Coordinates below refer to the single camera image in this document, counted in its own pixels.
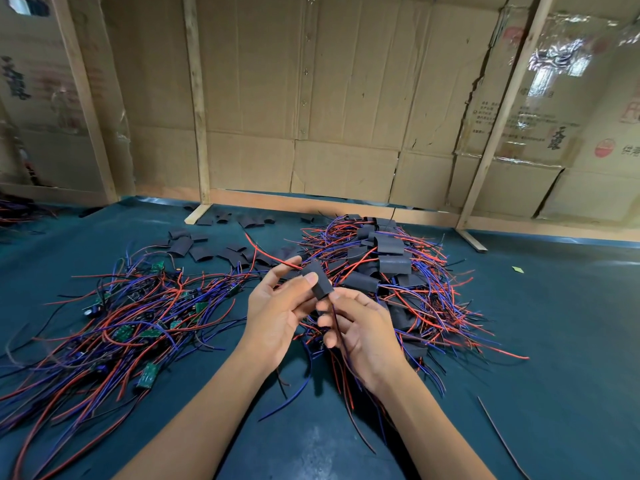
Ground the pile of unsleeved wired boards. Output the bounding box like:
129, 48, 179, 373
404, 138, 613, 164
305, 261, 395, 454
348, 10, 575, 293
0, 245, 263, 480

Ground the pile of black sleeve pieces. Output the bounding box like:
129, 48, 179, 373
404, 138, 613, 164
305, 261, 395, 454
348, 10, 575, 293
155, 209, 281, 271

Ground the wooden ledge board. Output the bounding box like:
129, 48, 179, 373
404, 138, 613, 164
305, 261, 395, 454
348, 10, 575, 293
135, 185, 640, 246

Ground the person's left forearm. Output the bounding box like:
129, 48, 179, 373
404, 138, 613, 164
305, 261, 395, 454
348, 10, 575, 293
115, 359, 279, 480

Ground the thin wooden post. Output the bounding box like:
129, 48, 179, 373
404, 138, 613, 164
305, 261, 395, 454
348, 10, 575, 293
182, 0, 213, 226

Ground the person's right hand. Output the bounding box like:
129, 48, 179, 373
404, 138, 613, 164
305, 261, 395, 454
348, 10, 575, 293
315, 285, 409, 394

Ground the clear plastic sheet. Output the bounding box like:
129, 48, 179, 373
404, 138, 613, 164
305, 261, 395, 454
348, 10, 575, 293
510, 9, 640, 146

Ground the wide wooden post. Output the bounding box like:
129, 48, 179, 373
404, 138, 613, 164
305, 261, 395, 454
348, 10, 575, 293
50, 0, 119, 204

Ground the pile of sleeved wired boards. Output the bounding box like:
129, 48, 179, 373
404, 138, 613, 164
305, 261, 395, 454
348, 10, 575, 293
245, 213, 531, 456

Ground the pale slanted wooden post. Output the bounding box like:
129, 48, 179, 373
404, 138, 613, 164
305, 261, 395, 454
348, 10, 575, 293
455, 0, 556, 253

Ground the person's right forearm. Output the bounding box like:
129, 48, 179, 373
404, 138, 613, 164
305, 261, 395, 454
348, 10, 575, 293
375, 365, 496, 480

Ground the black heat-shrink sleeve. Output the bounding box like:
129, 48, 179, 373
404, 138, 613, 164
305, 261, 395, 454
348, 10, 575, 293
303, 257, 334, 301

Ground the person's left hand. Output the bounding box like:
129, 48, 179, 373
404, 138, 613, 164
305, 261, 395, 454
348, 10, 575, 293
238, 257, 321, 377

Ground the wire pile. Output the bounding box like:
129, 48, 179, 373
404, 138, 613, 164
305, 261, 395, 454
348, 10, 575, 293
0, 195, 46, 226

